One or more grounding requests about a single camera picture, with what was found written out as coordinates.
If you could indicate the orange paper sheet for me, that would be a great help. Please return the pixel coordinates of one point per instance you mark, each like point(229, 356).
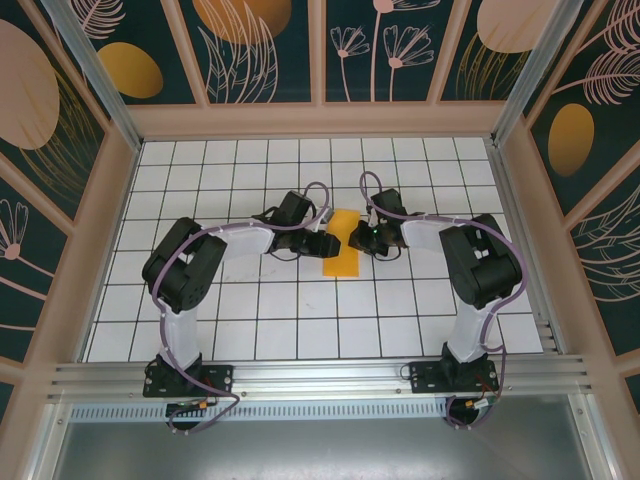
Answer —
point(342, 265)

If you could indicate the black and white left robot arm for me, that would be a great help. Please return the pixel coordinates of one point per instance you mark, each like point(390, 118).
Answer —
point(185, 270)

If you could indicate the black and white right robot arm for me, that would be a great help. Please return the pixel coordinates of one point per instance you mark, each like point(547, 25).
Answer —
point(480, 270)

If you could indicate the grey metal sheet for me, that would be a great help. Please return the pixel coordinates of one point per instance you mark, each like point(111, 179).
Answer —
point(320, 450)

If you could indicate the small circuit board with connector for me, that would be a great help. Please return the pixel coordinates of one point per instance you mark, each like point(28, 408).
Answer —
point(187, 405)
point(480, 404)

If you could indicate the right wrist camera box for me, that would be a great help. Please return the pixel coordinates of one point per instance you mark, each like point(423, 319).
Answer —
point(370, 218)

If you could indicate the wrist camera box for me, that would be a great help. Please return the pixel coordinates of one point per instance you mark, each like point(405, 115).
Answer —
point(370, 218)
point(322, 220)

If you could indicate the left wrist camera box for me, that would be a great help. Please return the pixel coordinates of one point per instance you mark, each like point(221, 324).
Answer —
point(322, 220)

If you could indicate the long aluminium mounting rail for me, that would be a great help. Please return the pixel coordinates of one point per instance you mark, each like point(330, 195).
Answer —
point(320, 375)

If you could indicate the aluminium side rail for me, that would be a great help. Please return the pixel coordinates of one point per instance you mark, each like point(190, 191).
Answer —
point(517, 200)

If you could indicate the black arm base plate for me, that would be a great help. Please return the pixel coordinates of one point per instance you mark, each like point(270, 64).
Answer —
point(425, 377)
point(220, 380)

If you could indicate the aluminium frame post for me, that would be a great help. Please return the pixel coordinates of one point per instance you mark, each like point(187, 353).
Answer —
point(105, 95)
point(530, 75)

